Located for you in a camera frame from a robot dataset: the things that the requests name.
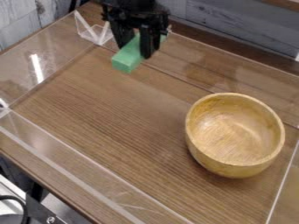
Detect brown wooden bowl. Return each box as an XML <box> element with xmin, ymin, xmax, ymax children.
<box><xmin>185</xmin><ymin>93</ymin><xmax>286</xmax><ymax>179</ymax></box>

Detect green rectangular block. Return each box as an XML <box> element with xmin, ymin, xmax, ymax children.
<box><xmin>111</xmin><ymin>31</ymin><xmax>169</xmax><ymax>74</ymax></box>

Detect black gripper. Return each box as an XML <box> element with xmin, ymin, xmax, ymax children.
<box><xmin>101</xmin><ymin>0</ymin><xmax>170</xmax><ymax>59</ymax></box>

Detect clear acrylic tray wall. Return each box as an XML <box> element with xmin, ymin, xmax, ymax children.
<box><xmin>0</xmin><ymin>16</ymin><xmax>299</xmax><ymax>224</ymax></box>

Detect black metal bracket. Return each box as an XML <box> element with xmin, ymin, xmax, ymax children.
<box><xmin>26</xmin><ymin>195</ymin><xmax>67</xmax><ymax>224</ymax></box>

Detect clear acrylic corner bracket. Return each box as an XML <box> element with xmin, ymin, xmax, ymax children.
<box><xmin>74</xmin><ymin>10</ymin><xmax>115</xmax><ymax>46</ymax></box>

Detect black cable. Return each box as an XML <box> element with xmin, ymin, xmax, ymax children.
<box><xmin>0</xmin><ymin>195</ymin><xmax>31</xmax><ymax>224</ymax></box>

